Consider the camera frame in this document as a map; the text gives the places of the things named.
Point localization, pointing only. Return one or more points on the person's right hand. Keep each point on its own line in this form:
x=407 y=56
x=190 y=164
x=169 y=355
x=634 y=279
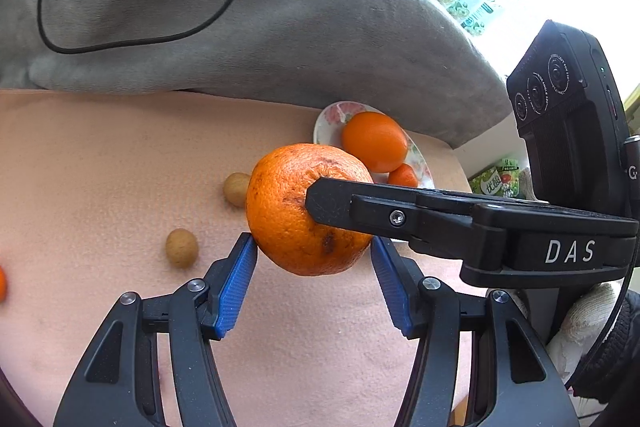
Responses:
x=585 y=322

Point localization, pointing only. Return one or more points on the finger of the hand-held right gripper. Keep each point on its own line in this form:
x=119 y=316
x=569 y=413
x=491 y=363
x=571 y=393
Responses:
x=360 y=207

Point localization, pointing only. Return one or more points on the person's right forearm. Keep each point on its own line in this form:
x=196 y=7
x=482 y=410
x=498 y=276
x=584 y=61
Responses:
x=622 y=357

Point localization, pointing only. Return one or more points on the grey folded blanket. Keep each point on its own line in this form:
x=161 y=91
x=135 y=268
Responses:
x=275 y=22

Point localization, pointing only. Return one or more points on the large rough mandarin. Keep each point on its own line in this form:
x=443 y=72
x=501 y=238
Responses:
x=285 y=207

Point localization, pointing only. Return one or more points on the small mandarin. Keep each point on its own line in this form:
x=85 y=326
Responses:
x=402 y=176
x=2 y=287

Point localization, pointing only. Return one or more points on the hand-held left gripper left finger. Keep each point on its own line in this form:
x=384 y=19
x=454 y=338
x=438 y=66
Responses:
x=235 y=287

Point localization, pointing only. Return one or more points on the large smooth orange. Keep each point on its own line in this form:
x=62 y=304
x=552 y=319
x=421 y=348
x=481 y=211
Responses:
x=375 y=142

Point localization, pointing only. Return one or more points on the floral white plate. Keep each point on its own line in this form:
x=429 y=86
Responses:
x=327 y=122

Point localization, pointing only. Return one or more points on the beige blanket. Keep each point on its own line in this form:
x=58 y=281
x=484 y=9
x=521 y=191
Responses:
x=100 y=187

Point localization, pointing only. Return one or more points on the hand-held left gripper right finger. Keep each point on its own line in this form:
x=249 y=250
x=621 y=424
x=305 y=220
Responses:
x=392 y=292

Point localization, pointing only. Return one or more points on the green printed packet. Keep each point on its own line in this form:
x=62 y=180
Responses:
x=492 y=184

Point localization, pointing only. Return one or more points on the tan longan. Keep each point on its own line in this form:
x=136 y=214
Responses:
x=236 y=189
x=182 y=248

